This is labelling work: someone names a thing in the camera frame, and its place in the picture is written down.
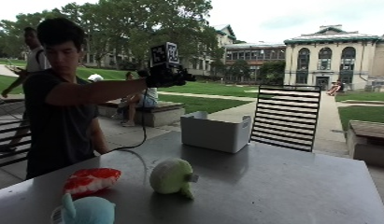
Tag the white cube of black markers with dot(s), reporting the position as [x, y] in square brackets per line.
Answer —
[164, 53]

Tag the stone bench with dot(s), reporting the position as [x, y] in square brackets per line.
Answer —
[370, 140]
[161, 113]

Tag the brick building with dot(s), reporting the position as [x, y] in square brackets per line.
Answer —
[253, 56]

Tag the white plastic storage bin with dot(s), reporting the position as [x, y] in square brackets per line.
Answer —
[213, 134]

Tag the large green tree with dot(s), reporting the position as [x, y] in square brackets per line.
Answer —
[137, 28]

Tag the white cap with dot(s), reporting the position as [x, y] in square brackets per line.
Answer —
[95, 77]

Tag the black slatted metal chair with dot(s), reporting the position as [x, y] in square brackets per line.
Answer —
[285, 118]
[8, 141]

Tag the green and white plush toy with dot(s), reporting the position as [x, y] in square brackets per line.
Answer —
[171, 177]

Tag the the person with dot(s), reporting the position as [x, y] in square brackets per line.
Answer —
[60, 124]

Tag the cream building with arched windows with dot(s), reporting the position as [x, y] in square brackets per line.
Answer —
[332, 59]

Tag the red and white plush toy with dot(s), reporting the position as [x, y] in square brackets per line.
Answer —
[92, 181]

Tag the light blue plush toy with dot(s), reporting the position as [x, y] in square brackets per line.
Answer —
[89, 213]

